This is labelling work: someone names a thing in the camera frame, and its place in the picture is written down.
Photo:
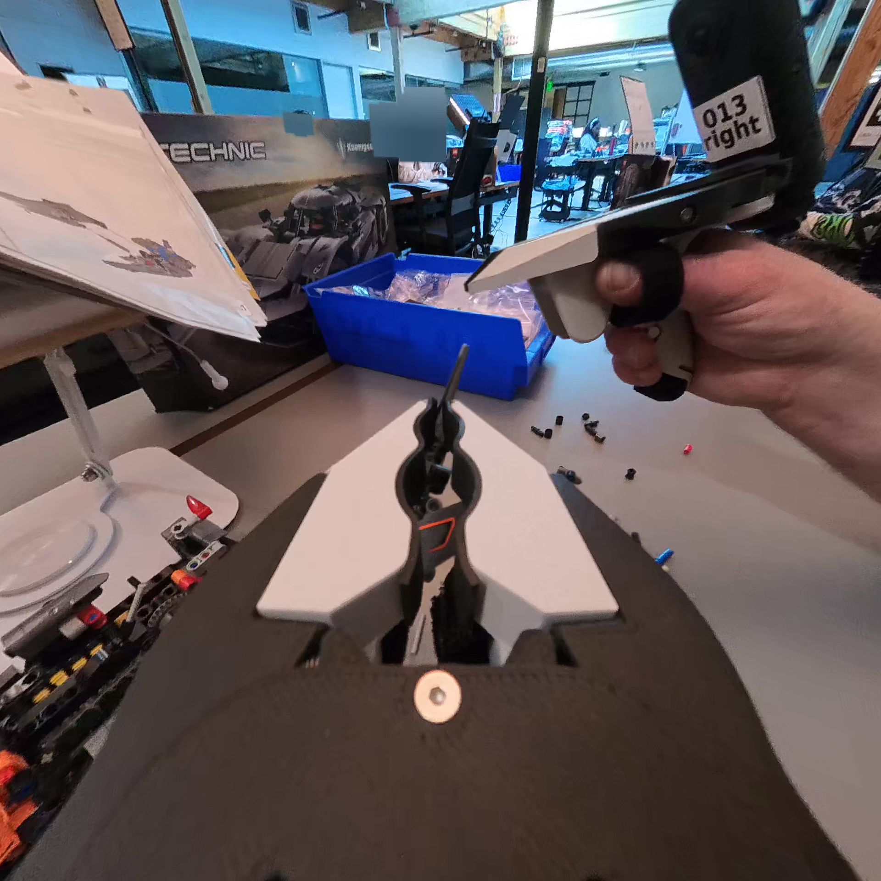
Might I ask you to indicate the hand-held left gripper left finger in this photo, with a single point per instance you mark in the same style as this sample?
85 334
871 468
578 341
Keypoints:
337 544

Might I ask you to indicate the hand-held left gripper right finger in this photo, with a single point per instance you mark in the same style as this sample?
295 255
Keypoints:
544 544

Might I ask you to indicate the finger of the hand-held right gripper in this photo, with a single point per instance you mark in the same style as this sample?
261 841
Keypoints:
550 254

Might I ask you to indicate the black grey lego frame assembly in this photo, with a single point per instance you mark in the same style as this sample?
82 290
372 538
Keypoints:
437 530

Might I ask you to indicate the small loose lego pin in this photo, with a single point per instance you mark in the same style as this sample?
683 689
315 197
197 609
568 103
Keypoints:
664 556

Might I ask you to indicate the scattered black lego pins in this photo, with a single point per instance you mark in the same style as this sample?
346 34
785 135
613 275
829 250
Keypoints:
559 419

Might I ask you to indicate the large lego car chassis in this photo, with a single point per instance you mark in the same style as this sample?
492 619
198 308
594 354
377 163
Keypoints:
69 661

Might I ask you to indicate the lego instruction book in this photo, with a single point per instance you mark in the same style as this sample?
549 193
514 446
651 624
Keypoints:
89 199

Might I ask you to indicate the person's right hand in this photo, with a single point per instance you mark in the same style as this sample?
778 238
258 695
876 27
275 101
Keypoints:
771 323

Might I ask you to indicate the black mesh office chair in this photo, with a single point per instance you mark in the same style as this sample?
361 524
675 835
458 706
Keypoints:
471 179

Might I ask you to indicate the wooden pillar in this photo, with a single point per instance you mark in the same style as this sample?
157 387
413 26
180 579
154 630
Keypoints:
850 82

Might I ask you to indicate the clear plastic bags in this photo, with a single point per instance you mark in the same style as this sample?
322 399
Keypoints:
440 286

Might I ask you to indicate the dark open cardboard box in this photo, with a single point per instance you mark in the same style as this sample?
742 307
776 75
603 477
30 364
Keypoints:
640 179

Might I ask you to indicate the narrow white easel board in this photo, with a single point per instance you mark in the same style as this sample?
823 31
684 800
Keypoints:
637 113

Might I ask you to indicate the framed black white marker poster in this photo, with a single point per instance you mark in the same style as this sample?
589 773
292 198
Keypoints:
868 117

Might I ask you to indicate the blue plastic bin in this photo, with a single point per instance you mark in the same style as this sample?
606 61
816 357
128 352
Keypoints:
413 344

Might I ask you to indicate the green white patterned cloth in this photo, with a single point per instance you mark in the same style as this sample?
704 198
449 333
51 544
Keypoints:
846 213

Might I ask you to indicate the white book stand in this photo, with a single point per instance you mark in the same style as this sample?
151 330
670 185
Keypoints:
158 482

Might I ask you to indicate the dark printed box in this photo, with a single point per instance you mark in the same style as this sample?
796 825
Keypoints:
275 158

